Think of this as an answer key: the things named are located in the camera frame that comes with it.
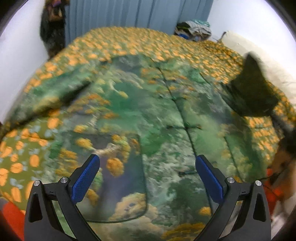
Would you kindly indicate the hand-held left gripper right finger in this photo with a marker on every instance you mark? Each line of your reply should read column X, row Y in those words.
column 209, row 178

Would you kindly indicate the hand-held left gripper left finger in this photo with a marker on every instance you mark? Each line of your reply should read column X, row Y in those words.
column 85, row 178

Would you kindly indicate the green landscape print garment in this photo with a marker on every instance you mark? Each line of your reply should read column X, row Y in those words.
column 150, row 120

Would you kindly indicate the pile of clothes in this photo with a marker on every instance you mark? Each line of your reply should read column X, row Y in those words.
column 194, row 29

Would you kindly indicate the cream blanket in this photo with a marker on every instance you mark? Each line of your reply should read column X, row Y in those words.
column 266, row 53

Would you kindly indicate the green orange floral bedspread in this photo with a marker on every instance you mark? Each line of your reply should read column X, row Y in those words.
column 138, row 39

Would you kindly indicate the blue curtain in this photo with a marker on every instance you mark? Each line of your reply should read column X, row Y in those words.
column 127, row 14

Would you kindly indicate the dark hanging garment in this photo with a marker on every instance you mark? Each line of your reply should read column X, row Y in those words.
column 52, row 30

